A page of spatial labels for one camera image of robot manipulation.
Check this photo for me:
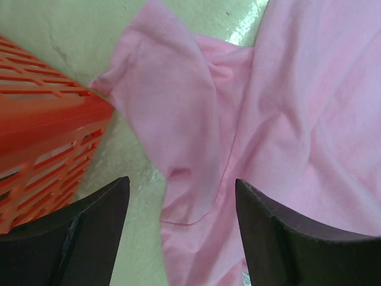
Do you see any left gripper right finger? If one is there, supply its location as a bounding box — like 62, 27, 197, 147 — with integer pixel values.
235, 179, 380, 285

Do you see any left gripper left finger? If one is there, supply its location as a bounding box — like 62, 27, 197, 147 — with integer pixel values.
1, 176, 130, 285

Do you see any pink t-shirt garment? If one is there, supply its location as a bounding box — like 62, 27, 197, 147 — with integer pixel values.
90, 1, 380, 285

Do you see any white garment label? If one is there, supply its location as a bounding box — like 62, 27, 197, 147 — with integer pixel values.
242, 271, 251, 286

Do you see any red plastic shopping basket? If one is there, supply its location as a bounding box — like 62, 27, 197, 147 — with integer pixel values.
1, 38, 113, 234

